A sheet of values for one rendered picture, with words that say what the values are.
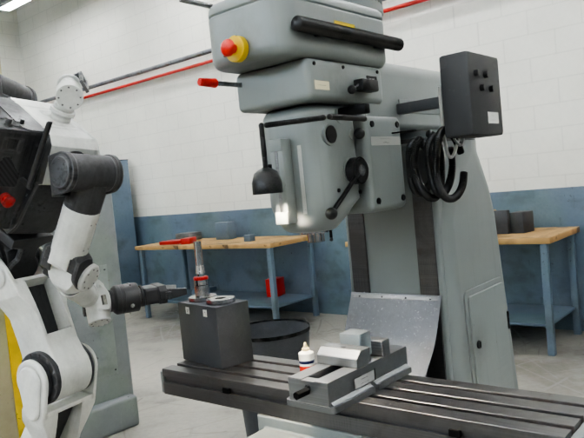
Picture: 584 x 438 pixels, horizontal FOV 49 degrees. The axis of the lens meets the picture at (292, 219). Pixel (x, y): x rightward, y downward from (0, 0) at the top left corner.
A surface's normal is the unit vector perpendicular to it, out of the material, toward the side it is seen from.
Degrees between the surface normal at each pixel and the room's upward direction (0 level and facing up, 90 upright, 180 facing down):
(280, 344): 94
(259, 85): 90
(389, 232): 90
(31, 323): 90
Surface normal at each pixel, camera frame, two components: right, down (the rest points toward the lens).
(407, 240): -0.63, 0.10
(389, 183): 0.77, -0.04
